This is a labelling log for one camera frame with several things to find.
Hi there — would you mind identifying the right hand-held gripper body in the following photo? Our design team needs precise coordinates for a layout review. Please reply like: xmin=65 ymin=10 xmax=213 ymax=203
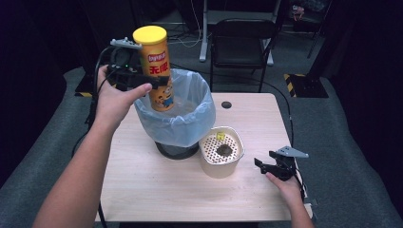
xmin=268 ymin=145 xmax=310 ymax=182

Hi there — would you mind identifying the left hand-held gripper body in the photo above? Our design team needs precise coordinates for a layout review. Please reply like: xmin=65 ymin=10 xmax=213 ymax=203
xmin=106 ymin=36 xmax=144 ymax=92

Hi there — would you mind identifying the yellow chips can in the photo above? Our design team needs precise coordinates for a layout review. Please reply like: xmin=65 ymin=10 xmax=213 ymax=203
xmin=132 ymin=25 xmax=176 ymax=112

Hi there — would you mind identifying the wet tea leaves clump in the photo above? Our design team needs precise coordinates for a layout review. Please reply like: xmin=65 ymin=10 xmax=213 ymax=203
xmin=216 ymin=143 xmax=235 ymax=158

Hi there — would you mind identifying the beige container with strainer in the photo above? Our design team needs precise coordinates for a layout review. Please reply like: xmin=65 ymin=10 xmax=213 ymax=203
xmin=198 ymin=125 xmax=246 ymax=180

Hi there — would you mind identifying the light blue trash bag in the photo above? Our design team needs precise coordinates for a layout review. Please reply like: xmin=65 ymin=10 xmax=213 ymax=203
xmin=134 ymin=68 xmax=218 ymax=148

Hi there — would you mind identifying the black trash bin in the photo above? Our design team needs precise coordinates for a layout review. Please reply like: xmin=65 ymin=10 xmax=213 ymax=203
xmin=154 ymin=141 xmax=201 ymax=161

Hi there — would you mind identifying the person's right hand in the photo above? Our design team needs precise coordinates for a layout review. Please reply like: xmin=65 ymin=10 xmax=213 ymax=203
xmin=265 ymin=171 xmax=304 ymax=207

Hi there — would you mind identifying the person's left hand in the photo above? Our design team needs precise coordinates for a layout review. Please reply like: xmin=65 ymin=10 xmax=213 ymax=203
xmin=94 ymin=64 xmax=154 ymax=128

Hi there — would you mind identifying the black stand pole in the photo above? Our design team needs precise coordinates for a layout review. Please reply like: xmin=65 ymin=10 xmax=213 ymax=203
xmin=77 ymin=0 xmax=141 ymax=74
xmin=306 ymin=0 xmax=341 ymax=80

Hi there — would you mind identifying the black folding chair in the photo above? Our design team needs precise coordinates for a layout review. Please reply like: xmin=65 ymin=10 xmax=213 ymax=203
xmin=209 ymin=17 xmax=278 ymax=93

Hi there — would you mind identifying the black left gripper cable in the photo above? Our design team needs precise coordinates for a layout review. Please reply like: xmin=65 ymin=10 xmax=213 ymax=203
xmin=71 ymin=46 xmax=112 ymax=228

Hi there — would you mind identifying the black yellow striped base plate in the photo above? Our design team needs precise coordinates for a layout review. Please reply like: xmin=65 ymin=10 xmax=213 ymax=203
xmin=74 ymin=73 xmax=100 ymax=98
xmin=282 ymin=72 xmax=330 ymax=99

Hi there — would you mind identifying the white floor cable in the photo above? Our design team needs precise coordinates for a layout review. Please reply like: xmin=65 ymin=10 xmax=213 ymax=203
xmin=165 ymin=0 xmax=203 ymax=50

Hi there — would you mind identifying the white desk frame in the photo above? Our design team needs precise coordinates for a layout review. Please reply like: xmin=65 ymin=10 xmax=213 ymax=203
xmin=199 ymin=0 xmax=283 ymax=67

